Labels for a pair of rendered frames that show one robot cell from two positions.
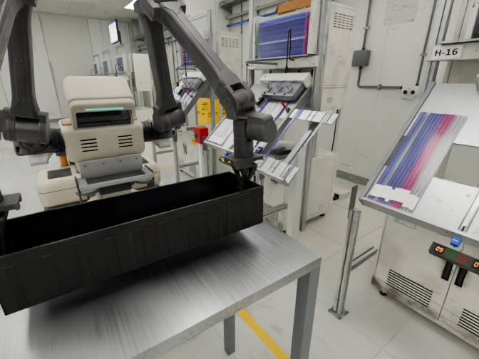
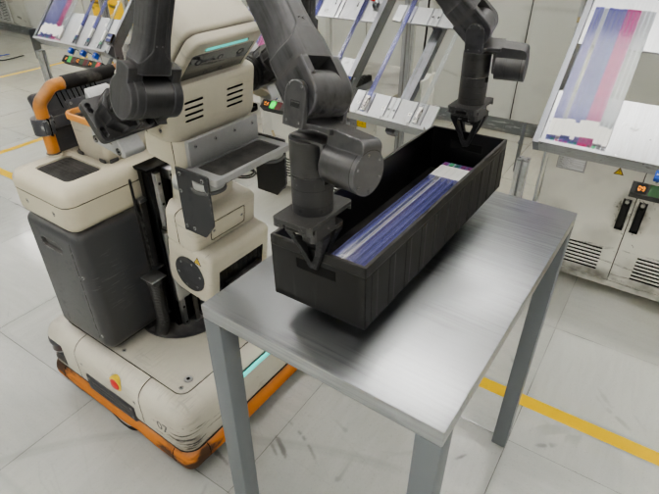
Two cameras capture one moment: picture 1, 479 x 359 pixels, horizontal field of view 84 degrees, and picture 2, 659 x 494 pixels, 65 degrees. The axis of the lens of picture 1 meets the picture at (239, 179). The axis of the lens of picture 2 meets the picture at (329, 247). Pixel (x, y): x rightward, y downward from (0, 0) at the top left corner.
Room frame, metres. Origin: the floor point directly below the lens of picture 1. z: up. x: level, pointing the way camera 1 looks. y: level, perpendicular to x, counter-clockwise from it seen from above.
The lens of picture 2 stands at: (-0.16, 0.65, 1.37)
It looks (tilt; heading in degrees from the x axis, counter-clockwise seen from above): 34 degrees down; 339
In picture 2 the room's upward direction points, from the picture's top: straight up
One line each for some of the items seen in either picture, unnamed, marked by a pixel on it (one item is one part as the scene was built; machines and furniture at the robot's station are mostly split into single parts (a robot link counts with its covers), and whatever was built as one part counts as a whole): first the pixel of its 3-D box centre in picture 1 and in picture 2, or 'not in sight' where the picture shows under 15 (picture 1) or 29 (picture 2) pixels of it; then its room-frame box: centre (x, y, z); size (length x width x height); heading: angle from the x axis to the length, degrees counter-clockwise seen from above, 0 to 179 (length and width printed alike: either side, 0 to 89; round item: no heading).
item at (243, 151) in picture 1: (243, 149); (472, 92); (0.75, -0.01, 1.04); 0.10 x 0.07 x 0.07; 124
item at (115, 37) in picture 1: (116, 33); not in sight; (6.08, 2.48, 2.10); 0.58 x 0.14 x 0.41; 36
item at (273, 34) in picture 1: (285, 37); not in sight; (2.25, -0.35, 1.52); 0.51 x 0.13 x 0.27; 36
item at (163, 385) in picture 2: not in sight; (190, 335); (1.20, 0.64, 0.16); 0.67 x 0.64 x 0.25; 34
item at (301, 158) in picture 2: not in sight; (314, 154); (0.42, 0.45, 1.10); 0.07 x 0.06 x 0.07; 26
